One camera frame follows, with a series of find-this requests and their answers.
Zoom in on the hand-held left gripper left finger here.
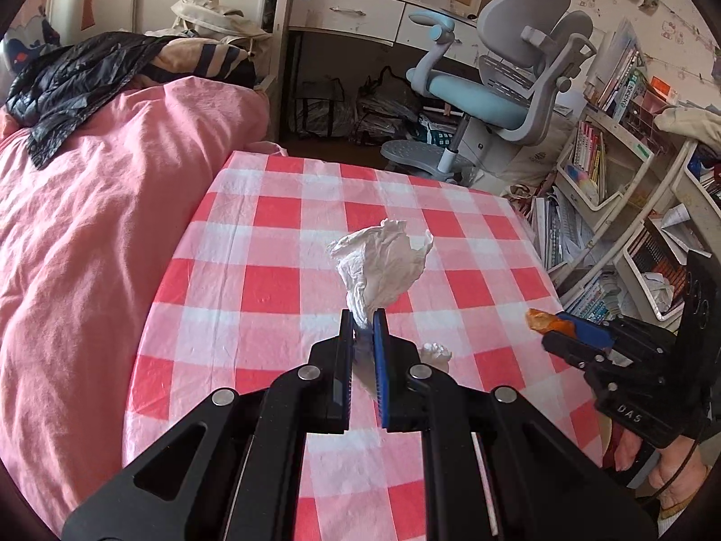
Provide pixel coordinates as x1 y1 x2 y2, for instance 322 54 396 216
61 309 356 541

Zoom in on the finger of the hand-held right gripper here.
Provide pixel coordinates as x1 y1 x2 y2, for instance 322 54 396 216
542 331 621 390
560 311 626 350

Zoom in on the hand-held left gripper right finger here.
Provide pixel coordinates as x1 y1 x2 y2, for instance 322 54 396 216
372 309 657 541

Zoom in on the orange wrapper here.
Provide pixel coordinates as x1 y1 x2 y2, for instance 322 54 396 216
525 308 575 335

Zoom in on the large white tissue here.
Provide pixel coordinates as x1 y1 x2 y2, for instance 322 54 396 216
327 219 434 392

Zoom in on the person's right hand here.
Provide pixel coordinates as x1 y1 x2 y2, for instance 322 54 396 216
613 431 715 519

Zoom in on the stack of colourful books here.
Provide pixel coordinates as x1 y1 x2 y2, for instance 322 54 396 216
566 270 623 322

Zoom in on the small white tissue wad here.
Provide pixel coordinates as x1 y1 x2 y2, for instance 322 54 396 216
421 341 452 374

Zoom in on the pile of papers and folders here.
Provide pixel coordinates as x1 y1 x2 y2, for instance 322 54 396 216
529 188 595 283

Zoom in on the row of dark spine books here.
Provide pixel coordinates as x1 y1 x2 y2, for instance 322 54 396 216
628 220 691 283

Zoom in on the red checkered tablecloth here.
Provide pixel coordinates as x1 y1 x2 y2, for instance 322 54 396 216
121 151 606 541

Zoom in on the open white booklet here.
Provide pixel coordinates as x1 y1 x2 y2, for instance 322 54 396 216
653 203 705 249

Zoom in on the white tiered book cart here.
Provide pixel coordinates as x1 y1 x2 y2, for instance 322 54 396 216
529 107 662 294

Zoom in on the row of red spine books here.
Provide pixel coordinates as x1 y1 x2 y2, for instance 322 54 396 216
569 121 609 204

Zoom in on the white tote bag tree print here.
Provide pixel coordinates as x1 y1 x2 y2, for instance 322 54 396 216
496 113 575 193

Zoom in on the cream cloth bundle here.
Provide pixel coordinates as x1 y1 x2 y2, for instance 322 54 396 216
656 104 721 147

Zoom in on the blue white printed bag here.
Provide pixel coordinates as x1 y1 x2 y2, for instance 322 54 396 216
420 115 457 144

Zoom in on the row of upright books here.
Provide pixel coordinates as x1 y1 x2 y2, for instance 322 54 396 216
586 17 648 119

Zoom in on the grey blue desk chair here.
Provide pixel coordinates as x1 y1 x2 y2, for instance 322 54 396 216
380 0 598 181

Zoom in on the clear bag black trim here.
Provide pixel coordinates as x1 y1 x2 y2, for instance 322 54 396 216
290 82 346 139
352 64 432 147

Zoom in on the pink bed sheet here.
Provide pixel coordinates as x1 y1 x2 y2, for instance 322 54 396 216
0 76 283 525

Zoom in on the beige striped cloth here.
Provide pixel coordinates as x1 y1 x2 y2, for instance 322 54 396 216
149 37 257 88

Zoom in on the white desk with drawers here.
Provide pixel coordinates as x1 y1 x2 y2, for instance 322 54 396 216
276 0 479 142

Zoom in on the beige canvas bag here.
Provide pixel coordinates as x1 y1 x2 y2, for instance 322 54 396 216
143 0 274 46

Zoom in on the black puffer jacket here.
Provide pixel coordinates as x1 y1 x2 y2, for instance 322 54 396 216
5 32 181 170

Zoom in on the blue cartoon cushion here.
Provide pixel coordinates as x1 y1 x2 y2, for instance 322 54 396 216
0 14 63 77

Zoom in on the black cable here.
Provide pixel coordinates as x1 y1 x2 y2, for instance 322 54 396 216
616 406 712 501

